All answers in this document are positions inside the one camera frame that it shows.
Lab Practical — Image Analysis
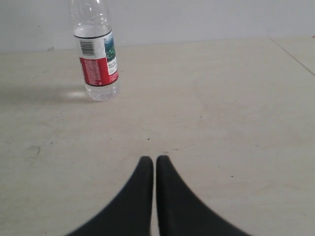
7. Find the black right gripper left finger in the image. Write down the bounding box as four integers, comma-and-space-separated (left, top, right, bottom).
69, 156, 154, 236

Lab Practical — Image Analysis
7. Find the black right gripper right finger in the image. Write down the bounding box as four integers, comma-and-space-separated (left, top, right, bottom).
156, 155, 248, 236

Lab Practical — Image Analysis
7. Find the clear plastic water bottle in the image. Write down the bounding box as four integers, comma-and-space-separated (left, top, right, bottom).
69, 0, 119, 102

